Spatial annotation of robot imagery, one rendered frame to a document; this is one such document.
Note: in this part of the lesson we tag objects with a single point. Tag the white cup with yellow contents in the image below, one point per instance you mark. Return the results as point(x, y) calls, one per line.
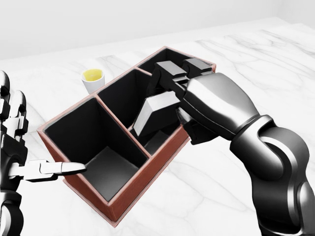
point(93, 83)

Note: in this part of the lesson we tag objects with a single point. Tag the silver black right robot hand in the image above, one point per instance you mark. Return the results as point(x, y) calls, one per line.
point(219, 100)

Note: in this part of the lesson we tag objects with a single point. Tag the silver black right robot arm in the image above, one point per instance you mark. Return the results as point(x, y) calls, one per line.
point(278, 167)

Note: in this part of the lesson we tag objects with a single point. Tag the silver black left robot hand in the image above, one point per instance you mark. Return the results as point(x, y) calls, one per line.
point(13, 150)

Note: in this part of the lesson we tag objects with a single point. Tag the red-brown desk caddy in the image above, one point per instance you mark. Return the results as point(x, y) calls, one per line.
point(128, 196)

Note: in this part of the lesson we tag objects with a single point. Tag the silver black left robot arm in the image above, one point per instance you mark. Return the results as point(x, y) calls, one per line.
point(9, 214)

